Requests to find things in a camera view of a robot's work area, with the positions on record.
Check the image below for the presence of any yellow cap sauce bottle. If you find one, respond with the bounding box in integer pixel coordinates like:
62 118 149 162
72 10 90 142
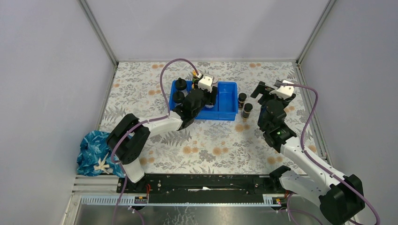
191 70 200 83

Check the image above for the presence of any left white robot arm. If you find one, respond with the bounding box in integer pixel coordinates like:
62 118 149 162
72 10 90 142
107 87 218 193

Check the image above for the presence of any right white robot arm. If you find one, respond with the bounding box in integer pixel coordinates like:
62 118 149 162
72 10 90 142
251 81 365 225

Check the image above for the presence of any rear small dark spice bottle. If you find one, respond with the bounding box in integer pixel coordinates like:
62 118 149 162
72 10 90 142
237 93 247 109

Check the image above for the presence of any small dark spice bottle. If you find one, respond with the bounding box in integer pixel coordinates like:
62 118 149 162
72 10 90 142
237 93 247 109
242 103 253 119

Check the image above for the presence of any front small dark spice bottle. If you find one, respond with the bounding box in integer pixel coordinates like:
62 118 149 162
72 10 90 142
242 103 253 119

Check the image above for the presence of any blue plastic divided bin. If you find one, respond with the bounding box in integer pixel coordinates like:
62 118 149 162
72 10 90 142
168 80 238 121

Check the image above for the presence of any floral table mat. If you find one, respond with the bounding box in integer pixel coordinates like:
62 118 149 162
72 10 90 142
100 62 303 174

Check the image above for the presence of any blue patterned cloth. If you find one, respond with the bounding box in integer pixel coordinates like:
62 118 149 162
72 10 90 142
77 130 125 178

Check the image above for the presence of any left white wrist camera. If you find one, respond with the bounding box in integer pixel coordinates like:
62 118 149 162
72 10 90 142
197 74 213 93

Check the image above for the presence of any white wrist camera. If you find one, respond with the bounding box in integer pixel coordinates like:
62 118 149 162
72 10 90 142
197 74 213 93
270 80 294 99

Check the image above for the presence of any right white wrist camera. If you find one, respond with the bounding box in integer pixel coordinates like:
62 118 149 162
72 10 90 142
270 80 294 99

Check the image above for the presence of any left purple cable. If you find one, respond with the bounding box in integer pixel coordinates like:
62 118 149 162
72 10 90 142
111 58 199 225

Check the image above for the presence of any slotted cable duct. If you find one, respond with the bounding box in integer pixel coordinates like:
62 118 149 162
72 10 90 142
81 195 281 207

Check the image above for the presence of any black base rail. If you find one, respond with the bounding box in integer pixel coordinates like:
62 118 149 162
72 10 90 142
116 173 289 203

